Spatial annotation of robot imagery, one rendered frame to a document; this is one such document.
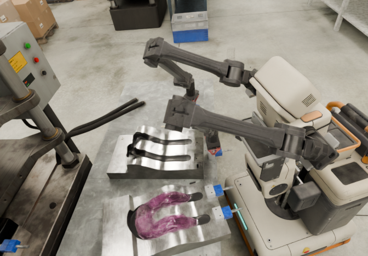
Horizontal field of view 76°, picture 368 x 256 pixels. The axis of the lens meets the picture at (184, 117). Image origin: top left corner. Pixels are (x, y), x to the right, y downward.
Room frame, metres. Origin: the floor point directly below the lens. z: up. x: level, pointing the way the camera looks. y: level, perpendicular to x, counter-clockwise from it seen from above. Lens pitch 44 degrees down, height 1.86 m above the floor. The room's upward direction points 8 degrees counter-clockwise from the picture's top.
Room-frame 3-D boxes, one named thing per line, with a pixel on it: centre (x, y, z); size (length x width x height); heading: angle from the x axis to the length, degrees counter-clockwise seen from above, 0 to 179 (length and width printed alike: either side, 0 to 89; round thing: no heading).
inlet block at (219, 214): (0.43, -0.14, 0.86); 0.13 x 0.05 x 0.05; 98
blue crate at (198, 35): (3.98, -0.32, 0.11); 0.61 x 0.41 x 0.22; 81
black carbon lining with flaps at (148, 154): (0.80, 0.16, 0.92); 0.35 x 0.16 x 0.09; 81
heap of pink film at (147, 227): (0.45, 0.14, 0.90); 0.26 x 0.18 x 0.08; 98
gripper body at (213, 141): (0.78, -0.13, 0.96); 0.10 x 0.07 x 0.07; 0
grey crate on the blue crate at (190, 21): (3.98, -0.32, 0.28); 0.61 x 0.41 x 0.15; 81
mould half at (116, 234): (0.44, 0.14, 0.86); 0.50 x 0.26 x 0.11; 98
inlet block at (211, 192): (0.54, -0.12, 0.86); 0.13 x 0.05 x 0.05; 98
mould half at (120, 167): (0.81, 0.17, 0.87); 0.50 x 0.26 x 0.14; 81
